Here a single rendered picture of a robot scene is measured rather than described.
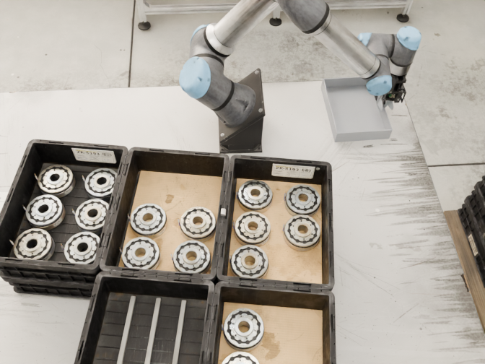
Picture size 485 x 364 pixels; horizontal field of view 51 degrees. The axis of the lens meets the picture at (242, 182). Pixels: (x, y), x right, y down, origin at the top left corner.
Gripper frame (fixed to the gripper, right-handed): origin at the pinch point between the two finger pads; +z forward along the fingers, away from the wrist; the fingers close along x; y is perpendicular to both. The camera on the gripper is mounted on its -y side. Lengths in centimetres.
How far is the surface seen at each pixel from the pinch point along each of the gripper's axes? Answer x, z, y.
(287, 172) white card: -42, -15, 38
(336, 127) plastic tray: -17.8, 2.9, 7.0
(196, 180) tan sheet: -70, -10, 35
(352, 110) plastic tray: -10.1, 2.9, -0.8
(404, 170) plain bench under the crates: 1.9, 3.3, 27.8
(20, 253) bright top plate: -118, -13, 57
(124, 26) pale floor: -110, 73, -142
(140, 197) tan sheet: -87, -10, 39
